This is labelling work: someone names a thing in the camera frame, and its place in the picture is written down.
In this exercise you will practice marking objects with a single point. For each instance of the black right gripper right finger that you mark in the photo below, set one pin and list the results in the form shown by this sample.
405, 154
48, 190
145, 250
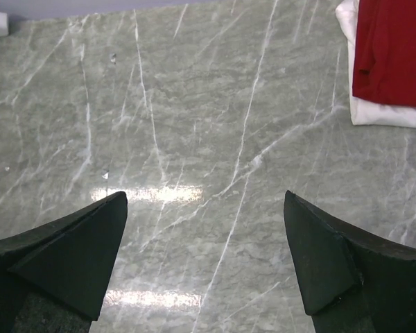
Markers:
350, 280

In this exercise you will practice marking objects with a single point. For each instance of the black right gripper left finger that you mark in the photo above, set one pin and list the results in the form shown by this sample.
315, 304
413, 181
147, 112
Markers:
54, 277

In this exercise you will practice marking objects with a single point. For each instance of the white folded t-shirt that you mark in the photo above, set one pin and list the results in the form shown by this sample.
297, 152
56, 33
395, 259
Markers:
365, 112

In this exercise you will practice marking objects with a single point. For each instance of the dark red folded t-shirt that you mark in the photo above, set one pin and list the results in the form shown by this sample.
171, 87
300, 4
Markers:
385, 53

